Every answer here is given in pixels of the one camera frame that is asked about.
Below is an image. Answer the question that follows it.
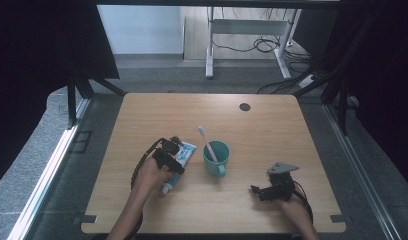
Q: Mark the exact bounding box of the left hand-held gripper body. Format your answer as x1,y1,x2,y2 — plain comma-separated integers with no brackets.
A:
151,135,184,169

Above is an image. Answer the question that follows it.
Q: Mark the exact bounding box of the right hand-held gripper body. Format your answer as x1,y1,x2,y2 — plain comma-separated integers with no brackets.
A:
258,161,300,203

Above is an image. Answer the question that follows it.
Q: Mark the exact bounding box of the white and blue toothpaste tube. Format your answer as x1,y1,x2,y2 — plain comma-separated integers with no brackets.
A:
161,141,198,196

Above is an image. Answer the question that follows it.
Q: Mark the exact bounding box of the teal cup with handle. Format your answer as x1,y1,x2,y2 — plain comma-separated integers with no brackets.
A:
202,140,231,178

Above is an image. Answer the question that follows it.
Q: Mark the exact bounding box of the pink toothbrush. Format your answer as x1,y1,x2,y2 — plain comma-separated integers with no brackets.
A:
197,125,220,164

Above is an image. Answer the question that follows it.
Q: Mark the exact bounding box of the person's left hand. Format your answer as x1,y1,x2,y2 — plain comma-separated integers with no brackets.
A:
133,156,176,198

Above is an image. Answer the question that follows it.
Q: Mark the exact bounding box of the person's right hand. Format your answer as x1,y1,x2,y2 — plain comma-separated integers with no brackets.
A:
279,191,314,228

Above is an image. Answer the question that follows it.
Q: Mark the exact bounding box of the white power strip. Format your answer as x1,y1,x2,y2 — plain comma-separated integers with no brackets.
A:
298,74,319,89

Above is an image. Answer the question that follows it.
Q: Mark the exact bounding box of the black curtain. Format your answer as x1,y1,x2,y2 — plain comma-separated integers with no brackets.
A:
291,0,408,196
0,0,120,192

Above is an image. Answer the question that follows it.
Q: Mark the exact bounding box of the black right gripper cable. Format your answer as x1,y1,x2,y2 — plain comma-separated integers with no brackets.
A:
291,179,315,225

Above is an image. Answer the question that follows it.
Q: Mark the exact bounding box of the aluminium floor rail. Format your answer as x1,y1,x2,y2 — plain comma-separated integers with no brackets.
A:
6,98,92,240
322,103,404,240

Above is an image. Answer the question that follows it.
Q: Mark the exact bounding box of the black metal frame post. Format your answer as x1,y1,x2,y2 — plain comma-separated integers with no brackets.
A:
292,0,390,136
65,64,128,130

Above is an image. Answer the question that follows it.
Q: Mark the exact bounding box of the white metal desk frame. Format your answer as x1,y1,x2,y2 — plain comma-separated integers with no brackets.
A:
205,6,299,80

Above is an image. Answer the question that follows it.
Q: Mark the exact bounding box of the black floor cable bundle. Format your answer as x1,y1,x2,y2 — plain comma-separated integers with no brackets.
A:
211,8,315,73

